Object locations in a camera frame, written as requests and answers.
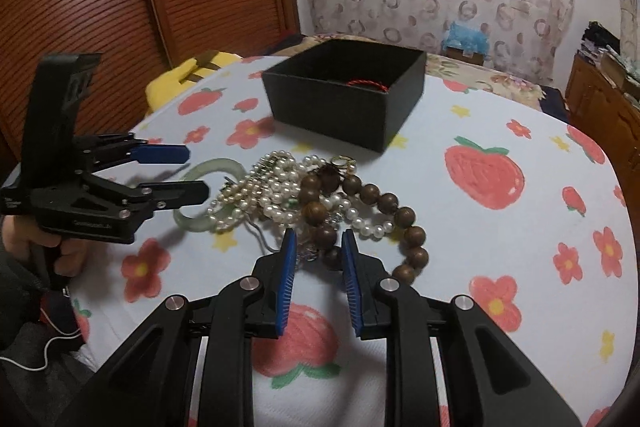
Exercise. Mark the yellow pikachu plush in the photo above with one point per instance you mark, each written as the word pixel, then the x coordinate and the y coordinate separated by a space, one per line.
pixel 169 85

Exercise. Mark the green jade bangle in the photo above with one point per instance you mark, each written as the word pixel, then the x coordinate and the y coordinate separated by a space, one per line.
pixel 220 166

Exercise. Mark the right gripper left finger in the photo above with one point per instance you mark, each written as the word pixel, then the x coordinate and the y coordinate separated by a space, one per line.
pixel 183 345

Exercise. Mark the black jewelry box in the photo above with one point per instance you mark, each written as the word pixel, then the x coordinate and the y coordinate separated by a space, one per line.
pixel 354 91

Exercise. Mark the blue wrapped cardboard box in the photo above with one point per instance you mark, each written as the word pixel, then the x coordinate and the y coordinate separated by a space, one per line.
pixel 465 44

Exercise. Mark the pile of folded clothes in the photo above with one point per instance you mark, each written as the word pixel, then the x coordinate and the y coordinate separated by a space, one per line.
pixel 597 40

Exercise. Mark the wooden sideboard cabinet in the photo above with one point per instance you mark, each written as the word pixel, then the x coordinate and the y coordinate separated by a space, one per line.
pixel 600 110

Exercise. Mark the tied beige side curtain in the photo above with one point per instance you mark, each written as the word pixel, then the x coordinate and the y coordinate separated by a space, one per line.
pixel 629 29

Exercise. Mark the person's left hand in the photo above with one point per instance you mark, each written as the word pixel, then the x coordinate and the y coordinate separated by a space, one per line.
pixel 19 233

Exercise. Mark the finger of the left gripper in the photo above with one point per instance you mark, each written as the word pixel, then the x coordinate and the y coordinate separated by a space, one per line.
pixel 155 152
pixel 144 199

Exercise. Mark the brown box on sideboard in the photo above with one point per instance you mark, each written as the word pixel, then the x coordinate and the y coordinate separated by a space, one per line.
pixel 614 70

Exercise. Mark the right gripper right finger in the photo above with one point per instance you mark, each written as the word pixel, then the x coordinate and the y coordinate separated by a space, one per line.
pixel 449 355

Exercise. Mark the strawberry print tablecloth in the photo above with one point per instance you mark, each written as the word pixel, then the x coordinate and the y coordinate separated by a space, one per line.
pixel 520 212

